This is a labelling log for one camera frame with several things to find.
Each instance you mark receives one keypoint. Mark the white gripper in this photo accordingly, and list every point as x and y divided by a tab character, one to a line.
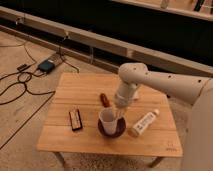
123	98

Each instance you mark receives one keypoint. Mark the white ceramic cup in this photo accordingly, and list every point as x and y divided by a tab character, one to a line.
108	120

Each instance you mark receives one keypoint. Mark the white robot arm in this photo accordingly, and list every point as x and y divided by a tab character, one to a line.
195	90

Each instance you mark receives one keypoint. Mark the purple ceramic bowl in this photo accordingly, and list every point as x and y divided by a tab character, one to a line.
120	129

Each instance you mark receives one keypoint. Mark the red oblong object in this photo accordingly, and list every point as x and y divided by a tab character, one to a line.
104	100

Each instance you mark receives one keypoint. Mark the white tube bottle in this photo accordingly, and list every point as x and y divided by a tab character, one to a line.
143	123

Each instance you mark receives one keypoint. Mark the wooden table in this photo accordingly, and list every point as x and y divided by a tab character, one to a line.
81	91

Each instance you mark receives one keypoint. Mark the black power adapter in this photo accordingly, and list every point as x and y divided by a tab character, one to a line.
46	66

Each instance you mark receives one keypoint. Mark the small black plug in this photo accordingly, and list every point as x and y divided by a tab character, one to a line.
22	67

